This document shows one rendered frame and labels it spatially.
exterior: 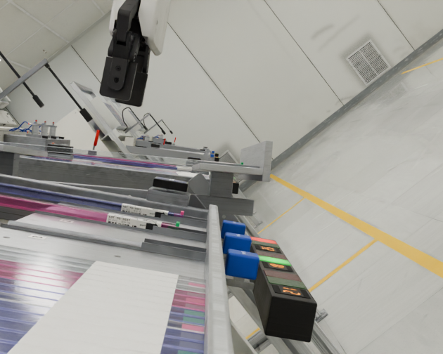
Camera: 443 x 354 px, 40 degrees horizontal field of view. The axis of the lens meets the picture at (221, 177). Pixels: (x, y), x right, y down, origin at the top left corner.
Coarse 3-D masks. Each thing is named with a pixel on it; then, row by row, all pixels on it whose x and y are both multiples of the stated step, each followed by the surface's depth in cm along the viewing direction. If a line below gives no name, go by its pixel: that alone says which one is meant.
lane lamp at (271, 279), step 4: (268, 276) 60; (268, 280) 58; (272, 280) 58; (276, 280) 58; (280, 280) 59; (284, 280) 59; (288, 280) 59; (292, 280) 60; (280, 284) 57; (284, 284) 57; (288, 284) 57; (292, 284) 58; (296, 284) 58; (300, 284) 58; (300, 288) 57; (304, 288) 57
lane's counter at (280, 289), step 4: (272, 284) 56; (276, 288) 55; (280, 288) 55; (284, 288) 56; (288, 288) 56; (292, 288) 56; (276, 292) 54; (280, 292) 54; (284, 292) 54; (288, 292) 54; (292, 292) 55; (296, 292) 55; (300, 292) 55; (304, 292) 56; (300, 296) 54; (304, 296) 54; (308, 296) 54
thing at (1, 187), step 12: (12, 192) 79; (24, 192) 79; (36, 192) 79; (48, 192) 79; (60, 192) 80; (84, 204) 79; (96, 204) 79; (108, 204) 79; (120, 204) 79; (180, 216) 79
